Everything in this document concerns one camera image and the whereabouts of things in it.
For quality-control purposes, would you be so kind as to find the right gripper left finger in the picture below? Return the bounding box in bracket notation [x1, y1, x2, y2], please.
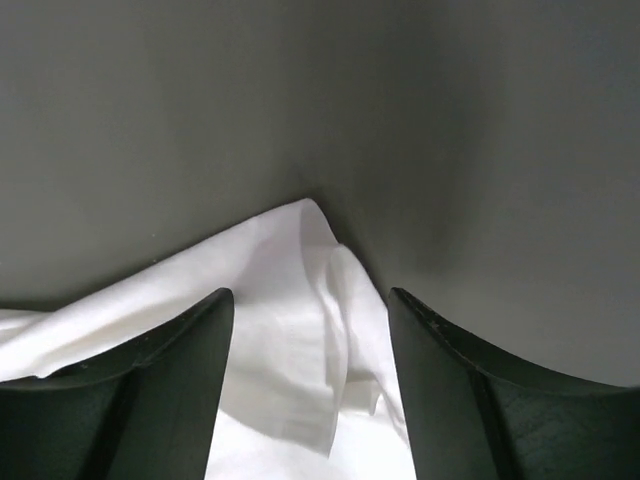
[1, 288, 234, 479]

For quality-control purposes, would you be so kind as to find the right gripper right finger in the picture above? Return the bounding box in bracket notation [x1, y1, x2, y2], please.
[388, 288, 639, 479]

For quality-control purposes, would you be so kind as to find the white printed t-shirt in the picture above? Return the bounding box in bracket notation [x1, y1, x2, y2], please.
[1, 199, 415, 479]

